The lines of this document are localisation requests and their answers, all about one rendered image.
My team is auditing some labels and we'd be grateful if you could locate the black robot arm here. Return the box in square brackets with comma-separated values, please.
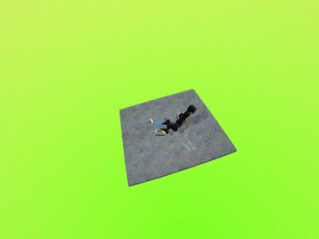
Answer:
[167, 105, 196, 132]

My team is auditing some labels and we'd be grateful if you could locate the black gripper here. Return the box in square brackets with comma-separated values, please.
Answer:
[162, 119, 174, 134]

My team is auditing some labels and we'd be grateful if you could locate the light blue flat mat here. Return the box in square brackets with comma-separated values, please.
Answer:
[153, 119, 165, 128]

